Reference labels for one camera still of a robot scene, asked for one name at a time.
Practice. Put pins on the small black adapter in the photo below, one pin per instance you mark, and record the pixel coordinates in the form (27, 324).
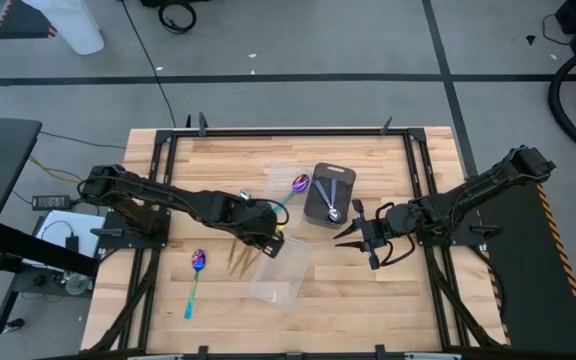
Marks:
(72, 243)

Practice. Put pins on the black hazard-striped floor mat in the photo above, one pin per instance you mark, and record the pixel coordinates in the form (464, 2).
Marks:
(23, 22)

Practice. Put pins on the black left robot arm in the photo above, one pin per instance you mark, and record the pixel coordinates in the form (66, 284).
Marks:
(168, 197)

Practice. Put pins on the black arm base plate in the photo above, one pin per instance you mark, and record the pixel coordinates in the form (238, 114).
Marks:
(118, 240)
(488, 230)

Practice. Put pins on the black aluminium table frame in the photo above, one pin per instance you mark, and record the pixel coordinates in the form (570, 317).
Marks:
(293, 133)

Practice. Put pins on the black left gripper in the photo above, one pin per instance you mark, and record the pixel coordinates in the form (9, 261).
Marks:
(253, 222)

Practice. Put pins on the black hazard-striped platform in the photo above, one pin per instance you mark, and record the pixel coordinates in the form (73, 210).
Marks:
(533, 280)

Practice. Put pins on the black power brick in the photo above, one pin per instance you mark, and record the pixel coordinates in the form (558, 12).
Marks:
(50, 202)

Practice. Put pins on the clear plastic bin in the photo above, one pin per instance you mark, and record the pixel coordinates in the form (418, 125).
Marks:
(280, 275)
(280, 182)

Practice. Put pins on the iridescent rainbow spoon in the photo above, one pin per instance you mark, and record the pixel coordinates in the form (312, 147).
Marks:
(300, 183)
(198, 260)

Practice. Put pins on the clear round container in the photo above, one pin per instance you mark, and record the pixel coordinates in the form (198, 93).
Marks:
(77, 284)

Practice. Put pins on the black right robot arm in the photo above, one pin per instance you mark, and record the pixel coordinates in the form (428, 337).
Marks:
(468, 200)

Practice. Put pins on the white fabric cover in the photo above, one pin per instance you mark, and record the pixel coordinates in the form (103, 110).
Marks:
(75, 30)

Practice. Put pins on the dark grey plastic bin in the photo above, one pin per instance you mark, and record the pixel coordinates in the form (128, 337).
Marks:
(345, 192)

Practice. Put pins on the black frame clamp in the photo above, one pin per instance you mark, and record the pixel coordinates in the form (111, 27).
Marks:
(202, 124)
(202, 352)
(386, 126)
(380, 352)

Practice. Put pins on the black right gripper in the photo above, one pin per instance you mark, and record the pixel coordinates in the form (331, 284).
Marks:
(378, 230)

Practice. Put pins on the silver spoon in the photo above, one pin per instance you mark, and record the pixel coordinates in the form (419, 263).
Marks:
(334, 192)
(323, 194)

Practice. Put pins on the white paper sheet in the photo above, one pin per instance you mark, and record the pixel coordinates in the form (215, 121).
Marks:
(55, 245)

